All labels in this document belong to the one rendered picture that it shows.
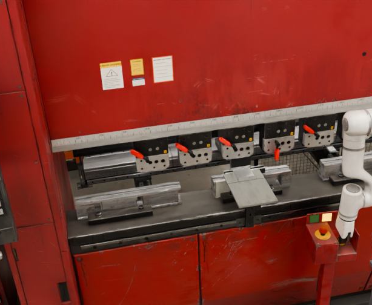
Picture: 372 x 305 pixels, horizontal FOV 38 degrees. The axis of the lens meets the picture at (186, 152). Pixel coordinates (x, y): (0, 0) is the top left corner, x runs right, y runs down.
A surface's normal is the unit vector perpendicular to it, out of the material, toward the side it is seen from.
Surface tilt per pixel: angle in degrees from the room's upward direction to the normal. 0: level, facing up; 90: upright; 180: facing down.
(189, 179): 0
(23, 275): 90
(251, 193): 0
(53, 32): 90
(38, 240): 90
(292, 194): 0
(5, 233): 90
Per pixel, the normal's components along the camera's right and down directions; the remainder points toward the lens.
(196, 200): -0.04, -0.85
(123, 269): 0.21, 0.51
